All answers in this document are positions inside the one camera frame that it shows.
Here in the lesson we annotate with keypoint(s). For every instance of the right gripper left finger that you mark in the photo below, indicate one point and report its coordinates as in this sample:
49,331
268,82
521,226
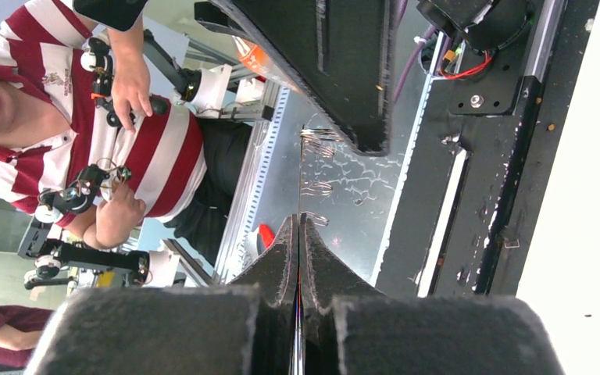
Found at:
244,327

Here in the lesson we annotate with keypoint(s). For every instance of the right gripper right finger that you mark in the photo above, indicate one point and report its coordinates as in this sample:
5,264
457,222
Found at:
352,328

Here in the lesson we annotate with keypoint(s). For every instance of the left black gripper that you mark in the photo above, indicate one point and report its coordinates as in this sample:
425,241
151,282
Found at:
340,53

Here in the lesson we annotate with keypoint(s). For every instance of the orange drink bottle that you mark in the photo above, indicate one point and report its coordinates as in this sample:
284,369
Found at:
255,59

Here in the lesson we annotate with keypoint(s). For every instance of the person in striped shirt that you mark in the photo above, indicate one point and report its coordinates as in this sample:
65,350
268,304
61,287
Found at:
185,169

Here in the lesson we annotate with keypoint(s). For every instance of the red handled tool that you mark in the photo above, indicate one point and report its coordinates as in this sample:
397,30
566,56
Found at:
258,241

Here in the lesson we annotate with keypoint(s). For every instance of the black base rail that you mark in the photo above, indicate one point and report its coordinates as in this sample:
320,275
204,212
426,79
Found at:
482,151

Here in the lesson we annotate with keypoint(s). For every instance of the right black teleoperation handle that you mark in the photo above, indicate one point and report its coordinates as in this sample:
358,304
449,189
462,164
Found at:
80,193

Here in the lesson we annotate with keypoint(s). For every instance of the black teleoperation handle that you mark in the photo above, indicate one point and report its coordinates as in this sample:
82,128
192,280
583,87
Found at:
80,193
204,89

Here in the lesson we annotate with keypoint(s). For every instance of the left black teleoperation handle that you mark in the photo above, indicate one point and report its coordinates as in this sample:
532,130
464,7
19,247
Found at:
204,89

